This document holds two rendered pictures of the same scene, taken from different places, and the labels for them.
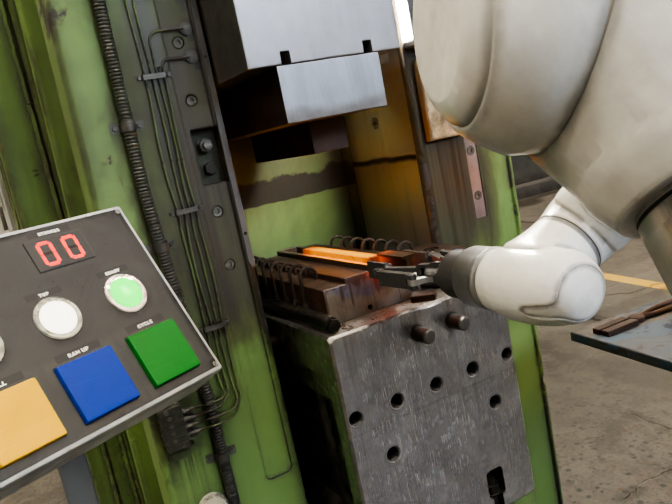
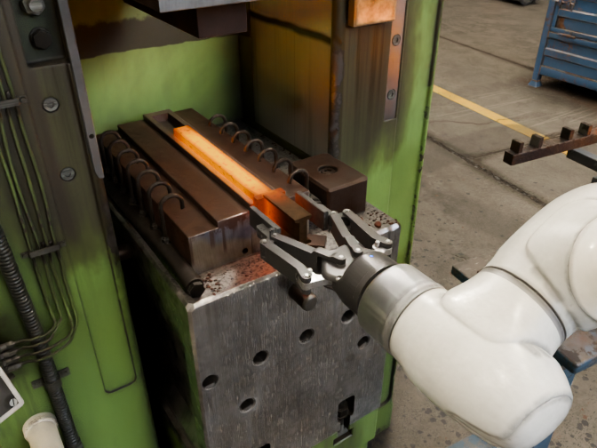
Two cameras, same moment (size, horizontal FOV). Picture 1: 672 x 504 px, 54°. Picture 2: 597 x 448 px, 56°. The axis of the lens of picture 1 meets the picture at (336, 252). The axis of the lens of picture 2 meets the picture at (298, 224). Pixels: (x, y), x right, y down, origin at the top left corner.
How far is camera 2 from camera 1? 0.51 m
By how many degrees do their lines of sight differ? 23
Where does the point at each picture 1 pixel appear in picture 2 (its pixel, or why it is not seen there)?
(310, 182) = not seen: hidden behind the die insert
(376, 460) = (227, 414)
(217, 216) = (51, 111)
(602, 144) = not seen: outside the picture
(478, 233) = (381, 138)
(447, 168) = (364, 60)
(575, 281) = (540, 420)
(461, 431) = (322, 373)
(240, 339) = (80, 260)
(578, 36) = not seen: outside the picture
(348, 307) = (218, 253)
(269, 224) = (137, 75)
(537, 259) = (493, 367)
